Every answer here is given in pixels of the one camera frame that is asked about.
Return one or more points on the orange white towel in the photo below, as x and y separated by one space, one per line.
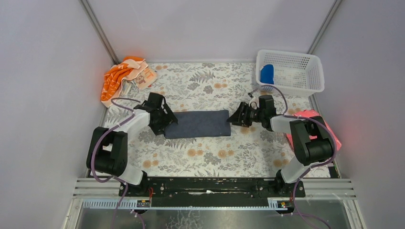
133 69

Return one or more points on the dark grey towel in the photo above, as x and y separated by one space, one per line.
195 124

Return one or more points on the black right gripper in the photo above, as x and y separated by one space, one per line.
246 113

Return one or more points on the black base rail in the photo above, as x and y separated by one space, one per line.
214 192

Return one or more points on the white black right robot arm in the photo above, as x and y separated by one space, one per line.
313 143

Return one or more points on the blue towel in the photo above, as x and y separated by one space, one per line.
267 74

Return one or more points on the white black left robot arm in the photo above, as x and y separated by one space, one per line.
108 151

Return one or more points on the white plastic basket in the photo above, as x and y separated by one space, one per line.
296 74

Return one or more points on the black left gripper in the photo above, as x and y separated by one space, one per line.
159 114

